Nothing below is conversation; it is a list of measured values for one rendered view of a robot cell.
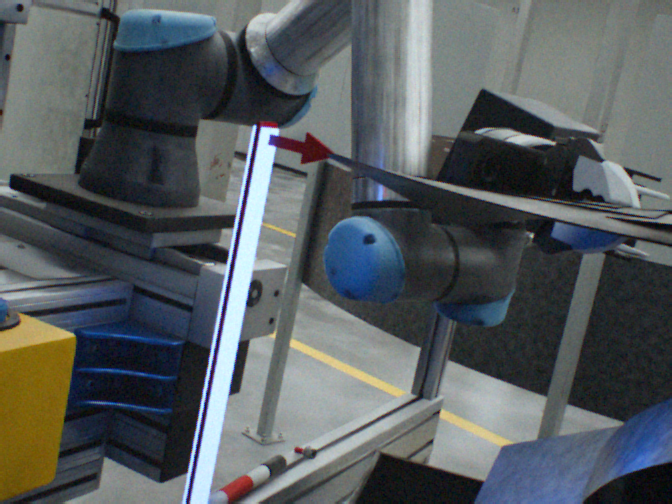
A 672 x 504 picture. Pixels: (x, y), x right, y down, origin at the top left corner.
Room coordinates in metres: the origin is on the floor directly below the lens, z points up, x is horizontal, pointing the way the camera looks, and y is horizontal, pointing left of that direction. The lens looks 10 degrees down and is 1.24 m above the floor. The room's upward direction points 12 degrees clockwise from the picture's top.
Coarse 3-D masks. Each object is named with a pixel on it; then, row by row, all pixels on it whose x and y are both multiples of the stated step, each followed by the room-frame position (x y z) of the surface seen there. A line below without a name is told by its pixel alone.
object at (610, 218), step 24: (360, 168) 0.60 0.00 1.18; (408, 192) 0.71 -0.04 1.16; (432, 192) 0.68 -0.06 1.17; (456, 192) 0.58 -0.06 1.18; (480, 192) 0.60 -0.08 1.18; (504, 192) 0.63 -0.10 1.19; (528, 192) 0.65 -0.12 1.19; (456, 216) 0.76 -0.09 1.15; (480, 216) 0.75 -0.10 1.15; (504, 216) 0.74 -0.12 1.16; (528, 216) 0.73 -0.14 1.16; (552, 216) 0.57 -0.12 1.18; (576, 216) 0.57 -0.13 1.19; (600, 216) 0.58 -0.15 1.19; (624, 216) 0.59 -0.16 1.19; (648, 216) 0.60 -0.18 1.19; (648, 240) 0.55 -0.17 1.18
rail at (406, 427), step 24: (384, 408) 1.13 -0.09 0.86; (408, 408) 1.15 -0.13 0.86; (432, 408) 1.19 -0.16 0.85; (336, 432) 1.02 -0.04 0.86; (360, 432) 1.03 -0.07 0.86; (384, 432) 1.05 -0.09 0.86; (408, 432) 1.13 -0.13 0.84; (432, 432) 1.21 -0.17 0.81; (288, 456) 0.92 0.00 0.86; (336, 456) 0.95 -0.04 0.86; (360, 456) 1.03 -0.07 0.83; (408, 456) 1.16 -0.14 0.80; (288, 480) 0.87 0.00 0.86; (312, 480) 0.90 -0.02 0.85; (336, 480) 0.96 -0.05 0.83
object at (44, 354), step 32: (32, 320) 0.52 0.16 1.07; (0, 352) 0.47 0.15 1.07; (32, 352) 0.49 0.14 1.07; (64, 352) 0.51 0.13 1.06; (0, 384) 0.47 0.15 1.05; (32, 384) 0.49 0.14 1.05; (64, 384) 0.51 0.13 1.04; (0, 416) 0.47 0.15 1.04; (32, 416) 0.49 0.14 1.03; (64, 416) 0.52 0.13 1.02; (0, 448) 0.47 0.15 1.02; (32, 448) 0.50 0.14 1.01; (0, 480) 0.48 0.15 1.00; (32, 480) 0.50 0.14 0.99
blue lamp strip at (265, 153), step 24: (264, 144) 0.72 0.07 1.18; (264, 168) 0.73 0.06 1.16; (264, 192) 0.73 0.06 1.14; (240, 240) 0.72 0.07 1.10; (240, 264) 0.72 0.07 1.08; (240, 288) 0.73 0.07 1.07; (240, 312) 0.73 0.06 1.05; (216, 384) 0.72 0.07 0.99; (216, 408) 0.72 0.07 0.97; (216, 432) 0.73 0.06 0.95
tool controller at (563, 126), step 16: (480, 96) 1.26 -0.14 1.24; (496, 96) 1.25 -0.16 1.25; (512, 96) 1.34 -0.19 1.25; (480, 112) 1.26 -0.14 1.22; (496, 112) 1.25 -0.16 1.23; (512, 112) 1.24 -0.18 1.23; (528, 112) 1.23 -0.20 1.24; (544, 112) 1.33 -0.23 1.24; (560, 112) 1.47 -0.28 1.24; (464, 128) 1.27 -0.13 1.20; (480, 128) 1.26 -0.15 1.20; (512, 128) 1.24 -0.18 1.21; (528, 128) 1.23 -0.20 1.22; (544, 128) 1.22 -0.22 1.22; (560, 128) 1.25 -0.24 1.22; (576, 128) 1.33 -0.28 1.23; (448, 160) 1.27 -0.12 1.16; (448, 224) 1.26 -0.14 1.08; (528, 240) 1.29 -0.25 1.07
